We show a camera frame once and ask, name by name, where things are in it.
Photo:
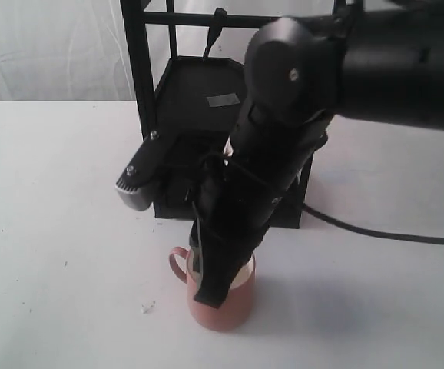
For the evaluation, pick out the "white backdrop curtain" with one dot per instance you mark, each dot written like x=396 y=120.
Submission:
x=76 y=50

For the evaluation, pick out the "black shelf rack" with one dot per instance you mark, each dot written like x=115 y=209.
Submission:
x=177 y=104

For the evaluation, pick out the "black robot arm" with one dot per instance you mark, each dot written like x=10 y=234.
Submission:
x=384 y=66

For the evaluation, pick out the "grey tape piece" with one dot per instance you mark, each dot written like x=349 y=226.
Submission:
x=223 y=100

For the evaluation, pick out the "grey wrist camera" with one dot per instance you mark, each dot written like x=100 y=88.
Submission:
x=139 y=182

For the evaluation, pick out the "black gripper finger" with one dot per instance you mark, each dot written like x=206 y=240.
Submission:
x=222 y=260
x=195 y=240

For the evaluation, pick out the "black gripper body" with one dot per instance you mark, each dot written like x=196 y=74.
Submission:
x=240 y=197

